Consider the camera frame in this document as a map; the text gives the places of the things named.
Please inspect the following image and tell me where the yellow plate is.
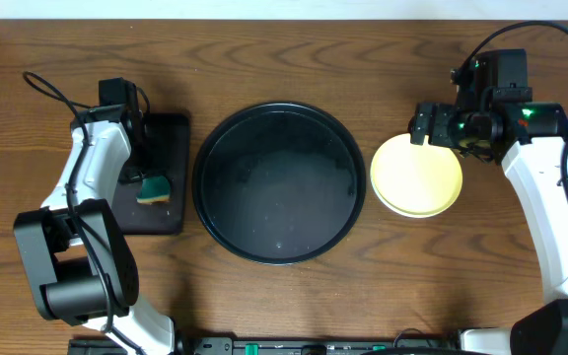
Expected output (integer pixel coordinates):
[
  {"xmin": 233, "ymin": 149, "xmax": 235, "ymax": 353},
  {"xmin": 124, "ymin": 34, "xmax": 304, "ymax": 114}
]
[{"xmin": 370, "ymin": 133, "xmax": 462, "ymax": 212}]

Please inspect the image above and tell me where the green yellow sponge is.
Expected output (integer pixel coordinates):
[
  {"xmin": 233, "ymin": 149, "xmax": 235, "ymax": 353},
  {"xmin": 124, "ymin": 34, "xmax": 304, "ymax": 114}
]
[{"xmin": 136, "ymin": 176, "xmax": 172, "ymax": 204}]

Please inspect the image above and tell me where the light green plate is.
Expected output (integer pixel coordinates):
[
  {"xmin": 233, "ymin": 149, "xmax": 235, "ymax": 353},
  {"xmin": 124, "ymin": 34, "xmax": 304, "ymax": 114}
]
[{"xmin": 372, "ymin": 183, "xmax": 457, "ymax": 219}]

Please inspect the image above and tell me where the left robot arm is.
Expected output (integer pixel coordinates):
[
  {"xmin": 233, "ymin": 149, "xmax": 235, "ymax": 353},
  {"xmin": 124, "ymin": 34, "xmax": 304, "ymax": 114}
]
[{"xmin": 13, "ymin": 71, "xmax": 181, "ymax": 354}]

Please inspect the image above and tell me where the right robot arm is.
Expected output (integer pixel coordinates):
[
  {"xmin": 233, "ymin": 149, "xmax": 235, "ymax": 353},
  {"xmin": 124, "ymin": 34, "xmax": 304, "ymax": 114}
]
[{"xmin": 408, "ymin": 49, "xmax": 568, "ymax": 354}]

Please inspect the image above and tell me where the rectangular black tray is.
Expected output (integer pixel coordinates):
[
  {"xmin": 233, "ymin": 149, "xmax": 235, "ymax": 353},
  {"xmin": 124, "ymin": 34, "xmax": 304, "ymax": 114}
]
[{"xmin": 111, "ymin": 113, "xmax": 190, "ymax": 235}]

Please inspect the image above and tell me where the round black tray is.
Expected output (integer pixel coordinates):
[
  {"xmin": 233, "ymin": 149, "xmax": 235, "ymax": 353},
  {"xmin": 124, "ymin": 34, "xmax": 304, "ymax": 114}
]
[{"xmin": 192, "ymin": 102, "xmax": 366, "ymax": 265}]

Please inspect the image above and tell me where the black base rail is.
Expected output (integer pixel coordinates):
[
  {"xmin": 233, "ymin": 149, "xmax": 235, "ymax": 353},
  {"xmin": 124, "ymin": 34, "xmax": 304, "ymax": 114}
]
[{"xmin": 66, "ymin": 327, "xmax": 462, "ymax": 355}]

